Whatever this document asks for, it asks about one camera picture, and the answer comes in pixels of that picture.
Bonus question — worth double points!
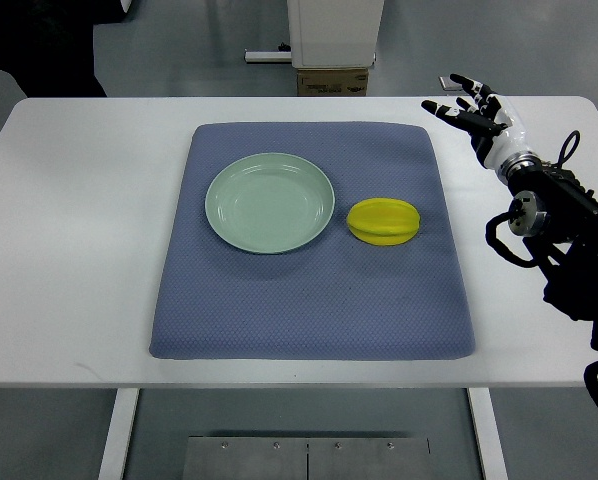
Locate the white left table leg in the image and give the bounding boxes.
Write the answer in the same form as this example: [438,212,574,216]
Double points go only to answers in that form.
[98,388,140,480]

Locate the grey metal base plate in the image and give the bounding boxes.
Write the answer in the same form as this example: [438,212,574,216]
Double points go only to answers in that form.
[182,437,435,479]

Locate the brown cardboard box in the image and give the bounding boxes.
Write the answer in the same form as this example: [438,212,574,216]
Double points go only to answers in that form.
[297,68,369,97]

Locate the white table leg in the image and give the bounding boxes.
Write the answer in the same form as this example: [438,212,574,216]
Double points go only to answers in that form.
[467,388,509,480]
[98,388,140,480]

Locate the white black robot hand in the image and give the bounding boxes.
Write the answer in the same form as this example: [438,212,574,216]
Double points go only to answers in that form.
[421,73,532,171]

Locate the small grey floor plate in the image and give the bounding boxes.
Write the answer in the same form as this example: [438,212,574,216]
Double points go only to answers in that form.
[438,76,463,92]

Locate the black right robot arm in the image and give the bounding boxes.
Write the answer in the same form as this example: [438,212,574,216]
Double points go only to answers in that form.
[485,131,598,352]

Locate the yellow starfruit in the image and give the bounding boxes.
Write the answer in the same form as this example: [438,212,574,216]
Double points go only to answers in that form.
[346,197,421,246]

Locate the light green plate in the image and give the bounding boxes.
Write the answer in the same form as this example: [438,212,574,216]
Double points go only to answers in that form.
[205,153,335,254]

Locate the white right table leg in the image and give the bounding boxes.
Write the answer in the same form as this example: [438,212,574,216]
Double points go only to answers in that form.
[467,388,509,480]

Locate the white metal bar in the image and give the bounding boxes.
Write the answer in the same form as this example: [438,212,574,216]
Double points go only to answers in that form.
[244,50,292,64]

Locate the blue quilted mat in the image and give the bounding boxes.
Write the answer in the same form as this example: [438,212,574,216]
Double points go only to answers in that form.
[148,121,477,362]

